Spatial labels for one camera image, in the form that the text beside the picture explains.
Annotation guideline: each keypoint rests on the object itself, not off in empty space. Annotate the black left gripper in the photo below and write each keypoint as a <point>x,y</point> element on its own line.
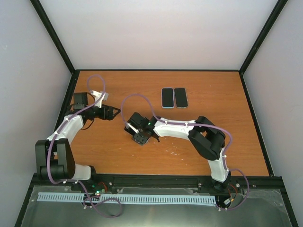
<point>109,116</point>

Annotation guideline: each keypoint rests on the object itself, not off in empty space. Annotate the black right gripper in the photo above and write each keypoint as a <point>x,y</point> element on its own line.
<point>133,139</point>

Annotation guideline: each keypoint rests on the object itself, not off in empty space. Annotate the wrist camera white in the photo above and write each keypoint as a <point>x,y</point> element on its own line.
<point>99,97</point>
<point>129,126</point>

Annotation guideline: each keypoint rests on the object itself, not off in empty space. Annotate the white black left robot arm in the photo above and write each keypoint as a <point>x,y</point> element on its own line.
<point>54,158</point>

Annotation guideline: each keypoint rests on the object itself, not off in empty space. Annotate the black aluminium frame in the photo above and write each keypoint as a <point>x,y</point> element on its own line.
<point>261,37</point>

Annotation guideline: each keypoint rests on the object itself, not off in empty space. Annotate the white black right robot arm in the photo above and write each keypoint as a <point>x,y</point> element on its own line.
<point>207,139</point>

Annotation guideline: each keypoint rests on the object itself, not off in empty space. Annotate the blue phone black screen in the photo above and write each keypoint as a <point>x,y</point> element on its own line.
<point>167,97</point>

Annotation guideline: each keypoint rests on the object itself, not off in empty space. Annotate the light blue phone case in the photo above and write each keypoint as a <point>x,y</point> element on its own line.
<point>163,99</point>

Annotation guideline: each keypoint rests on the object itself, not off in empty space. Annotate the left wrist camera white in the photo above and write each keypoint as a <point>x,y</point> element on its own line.
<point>99,97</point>

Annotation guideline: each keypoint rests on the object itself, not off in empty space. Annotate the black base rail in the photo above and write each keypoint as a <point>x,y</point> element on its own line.
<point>201,184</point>

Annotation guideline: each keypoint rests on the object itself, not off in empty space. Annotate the light blue cable duct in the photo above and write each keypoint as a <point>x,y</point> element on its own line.
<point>130,198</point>

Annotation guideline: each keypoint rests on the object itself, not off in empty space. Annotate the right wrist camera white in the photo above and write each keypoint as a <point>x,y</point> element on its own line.
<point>129,126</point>

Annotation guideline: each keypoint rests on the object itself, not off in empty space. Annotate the dark teal phone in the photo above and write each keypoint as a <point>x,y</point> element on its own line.
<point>181,97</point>

